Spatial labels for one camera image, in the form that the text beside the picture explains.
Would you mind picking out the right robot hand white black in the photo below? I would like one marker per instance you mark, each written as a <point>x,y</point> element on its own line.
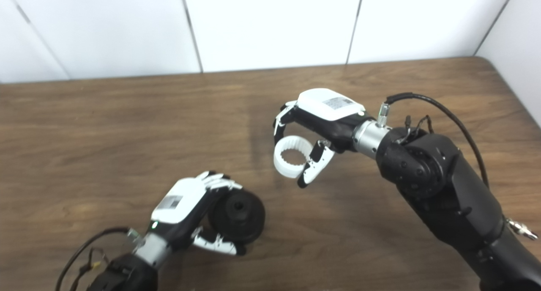
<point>329,107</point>

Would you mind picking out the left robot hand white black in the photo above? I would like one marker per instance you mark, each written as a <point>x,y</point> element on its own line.
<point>179,202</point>

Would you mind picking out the round black stepped part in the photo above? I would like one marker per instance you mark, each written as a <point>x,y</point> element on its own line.
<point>243,219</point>

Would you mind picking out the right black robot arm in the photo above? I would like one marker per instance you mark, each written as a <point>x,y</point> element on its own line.
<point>448,189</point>

